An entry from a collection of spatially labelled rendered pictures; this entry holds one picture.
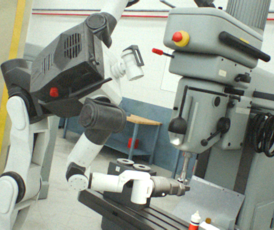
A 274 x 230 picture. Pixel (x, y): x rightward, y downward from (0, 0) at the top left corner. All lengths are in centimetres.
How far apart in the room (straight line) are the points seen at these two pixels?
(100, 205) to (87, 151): 57
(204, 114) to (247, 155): 48
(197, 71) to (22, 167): 84
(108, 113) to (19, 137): 45
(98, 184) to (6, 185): 39
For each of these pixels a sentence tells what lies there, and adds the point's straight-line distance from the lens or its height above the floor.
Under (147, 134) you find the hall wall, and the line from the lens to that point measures 709.
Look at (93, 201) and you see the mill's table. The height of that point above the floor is 91.
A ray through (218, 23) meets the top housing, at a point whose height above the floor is 183.
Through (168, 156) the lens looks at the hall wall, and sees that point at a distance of 676.
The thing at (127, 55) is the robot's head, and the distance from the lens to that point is 133.
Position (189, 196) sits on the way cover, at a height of 100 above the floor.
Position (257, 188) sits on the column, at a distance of 187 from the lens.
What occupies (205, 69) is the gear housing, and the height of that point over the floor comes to 167.
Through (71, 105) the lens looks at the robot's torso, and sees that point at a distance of 133.
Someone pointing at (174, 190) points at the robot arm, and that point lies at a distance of 150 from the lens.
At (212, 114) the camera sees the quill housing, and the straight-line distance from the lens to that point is 144.
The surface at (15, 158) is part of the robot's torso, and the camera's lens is 154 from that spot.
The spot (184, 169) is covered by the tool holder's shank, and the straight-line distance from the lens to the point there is 155.
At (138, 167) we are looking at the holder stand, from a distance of 170.
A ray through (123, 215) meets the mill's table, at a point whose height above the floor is 93.
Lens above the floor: 156
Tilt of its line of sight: 5 degrees down
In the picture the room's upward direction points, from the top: 11 degrees clockwise
